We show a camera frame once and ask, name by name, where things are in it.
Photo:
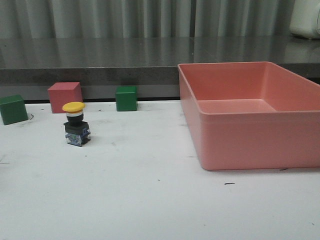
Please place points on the grey curtain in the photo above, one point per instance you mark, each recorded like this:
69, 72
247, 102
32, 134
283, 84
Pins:
35, 19

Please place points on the yellow push button switch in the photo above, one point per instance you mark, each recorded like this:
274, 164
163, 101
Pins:
77, 131

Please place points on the green cube block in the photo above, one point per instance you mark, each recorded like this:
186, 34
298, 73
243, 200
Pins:
126, 98
13, 109

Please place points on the pink cube block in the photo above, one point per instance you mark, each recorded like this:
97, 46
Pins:
62, 93

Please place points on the green cube block middle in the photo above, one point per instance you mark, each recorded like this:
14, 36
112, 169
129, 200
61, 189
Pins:
126, 98

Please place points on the green cube block left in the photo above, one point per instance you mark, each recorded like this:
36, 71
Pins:
13, 109

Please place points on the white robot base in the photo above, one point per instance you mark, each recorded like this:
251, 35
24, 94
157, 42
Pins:
305, 19

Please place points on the pink plastic bin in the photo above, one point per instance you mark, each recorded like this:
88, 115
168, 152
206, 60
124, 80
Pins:
250, 115

